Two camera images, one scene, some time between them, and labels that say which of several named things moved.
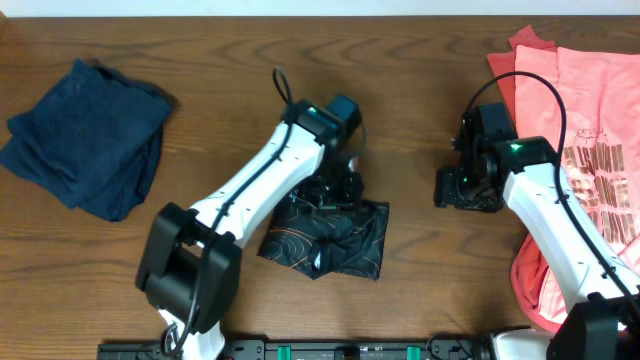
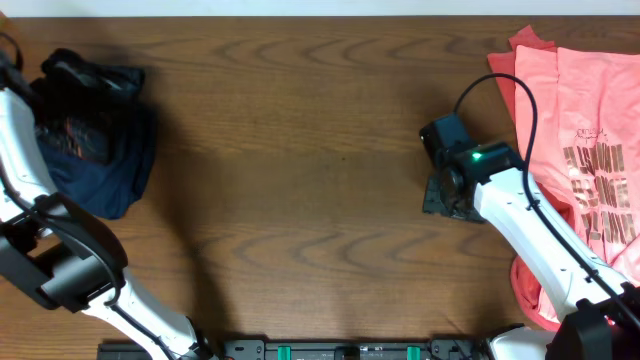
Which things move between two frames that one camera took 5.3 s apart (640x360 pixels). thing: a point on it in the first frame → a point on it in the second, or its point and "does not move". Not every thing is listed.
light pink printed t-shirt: [600, 97] does not move
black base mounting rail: [441, 348] does not move
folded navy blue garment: [92, 142] does not move
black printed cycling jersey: [349, 241] → [89, 112]
